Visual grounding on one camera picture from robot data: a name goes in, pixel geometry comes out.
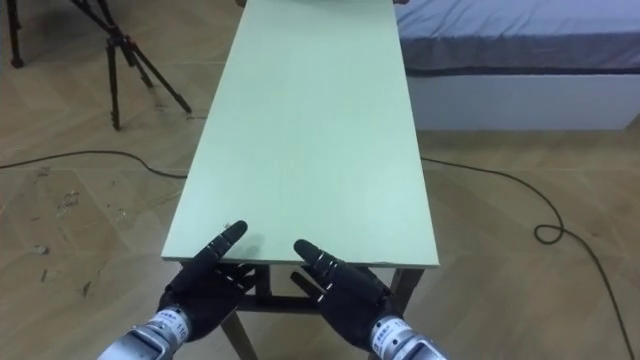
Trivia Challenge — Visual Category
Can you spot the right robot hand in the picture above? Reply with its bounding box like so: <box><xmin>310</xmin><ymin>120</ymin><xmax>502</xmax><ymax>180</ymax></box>
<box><xmin>289</xmin><ymin>238</ymin><xmax>395</xmax><ymax>352</ymax></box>

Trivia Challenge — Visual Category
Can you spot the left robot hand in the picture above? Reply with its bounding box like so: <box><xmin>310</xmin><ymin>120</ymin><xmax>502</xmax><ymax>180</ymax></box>
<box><xmin>157</xmin><ymin>220</ymin><xmax>259</xmax><ymax>343</ymax></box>

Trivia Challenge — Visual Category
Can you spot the pale green wooden table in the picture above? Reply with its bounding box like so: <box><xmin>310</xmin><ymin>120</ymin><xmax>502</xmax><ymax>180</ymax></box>
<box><xmin>160</xmin><ymin>0</ymin><xmax>441</xmax><ymax>360</ymax></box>

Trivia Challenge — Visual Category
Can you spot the grey bed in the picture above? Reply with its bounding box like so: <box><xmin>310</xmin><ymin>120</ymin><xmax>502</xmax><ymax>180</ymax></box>
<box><xmin>392</xmin><ymin>0</ymin><xmax>640</xmax><ymax>132</ymax></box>

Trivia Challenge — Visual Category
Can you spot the black stand leg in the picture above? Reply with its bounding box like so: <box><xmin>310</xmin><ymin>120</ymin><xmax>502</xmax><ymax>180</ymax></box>
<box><xmin>4</xmin><ymin>0</ymin><xmax>26</xmax><ymax>70</ymax></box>

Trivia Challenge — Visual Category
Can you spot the black floor cable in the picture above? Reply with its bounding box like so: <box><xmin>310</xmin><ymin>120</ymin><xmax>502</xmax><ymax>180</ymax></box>
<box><xmin>0</xmin><ymin>149</ymin><xmax>637</xmax><ymax>360</ymax></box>

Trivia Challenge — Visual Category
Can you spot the black camera tripod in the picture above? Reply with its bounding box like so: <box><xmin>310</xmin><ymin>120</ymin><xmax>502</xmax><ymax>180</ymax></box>
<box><xmin>69</xmin><ymin>0</ymin><xmax>194</xmax><ymax>132</ymax></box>

